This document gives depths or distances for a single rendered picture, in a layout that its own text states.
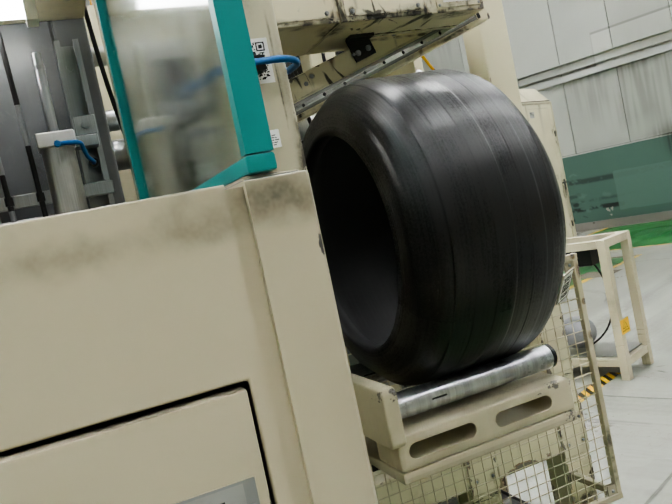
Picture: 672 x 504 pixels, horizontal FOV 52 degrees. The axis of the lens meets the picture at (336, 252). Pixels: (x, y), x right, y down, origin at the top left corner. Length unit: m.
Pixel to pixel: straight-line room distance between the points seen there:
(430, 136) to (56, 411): 0.80
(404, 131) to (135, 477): 0.79
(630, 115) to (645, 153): 0.72
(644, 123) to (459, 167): 12.02
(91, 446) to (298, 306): 0.14
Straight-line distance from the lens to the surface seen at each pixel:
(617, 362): 4.21
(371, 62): 1.72
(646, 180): 13.05
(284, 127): 1.18
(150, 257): 0.41
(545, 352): 1.32
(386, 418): 1.12
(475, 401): 1.26
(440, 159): 1.07
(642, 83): 13.08
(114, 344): 0.41
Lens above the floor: 1.23
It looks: 3 degrees down
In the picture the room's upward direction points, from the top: 12 degrees counter-clockwise
